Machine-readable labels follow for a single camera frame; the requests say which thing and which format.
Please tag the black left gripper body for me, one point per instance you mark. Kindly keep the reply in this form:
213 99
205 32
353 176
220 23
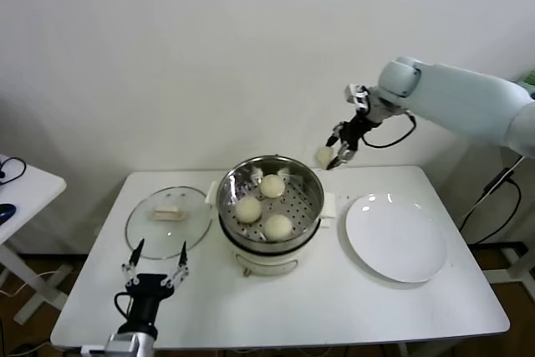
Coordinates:
147 292

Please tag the mint green appliance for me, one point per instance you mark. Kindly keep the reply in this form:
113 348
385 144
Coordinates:
530 79

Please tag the white steamed baozi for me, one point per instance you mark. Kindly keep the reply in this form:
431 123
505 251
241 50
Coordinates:
278 227
272 186
322 155
248 210

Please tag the white round plate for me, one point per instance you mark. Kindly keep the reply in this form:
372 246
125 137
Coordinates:
393 240

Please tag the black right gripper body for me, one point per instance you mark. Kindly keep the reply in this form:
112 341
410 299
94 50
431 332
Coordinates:
355 129

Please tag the white side table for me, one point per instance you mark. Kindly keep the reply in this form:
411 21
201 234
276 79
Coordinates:
29 194

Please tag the round glass pot lid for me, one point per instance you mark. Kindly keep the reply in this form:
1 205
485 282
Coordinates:
196 215

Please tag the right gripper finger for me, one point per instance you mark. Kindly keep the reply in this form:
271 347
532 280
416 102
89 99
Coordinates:
336 132
346 154

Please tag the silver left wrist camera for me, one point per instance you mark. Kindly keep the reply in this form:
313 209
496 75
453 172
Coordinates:
121 344

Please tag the blue computer mouse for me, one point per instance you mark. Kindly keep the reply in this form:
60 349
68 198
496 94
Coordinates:
6 211

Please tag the white electric pot base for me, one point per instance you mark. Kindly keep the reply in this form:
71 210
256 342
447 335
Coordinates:
267 263

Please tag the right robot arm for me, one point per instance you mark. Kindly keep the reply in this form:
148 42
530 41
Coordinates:
464 98

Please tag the stainless steel steamer basket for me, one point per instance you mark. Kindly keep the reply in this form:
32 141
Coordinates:
301 206

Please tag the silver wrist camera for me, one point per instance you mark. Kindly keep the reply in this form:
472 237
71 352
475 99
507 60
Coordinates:
121 344
355 95

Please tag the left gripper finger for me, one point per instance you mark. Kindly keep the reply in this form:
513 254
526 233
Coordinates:
182 266
136 257

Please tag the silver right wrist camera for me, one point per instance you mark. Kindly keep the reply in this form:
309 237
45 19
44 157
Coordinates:
355 95

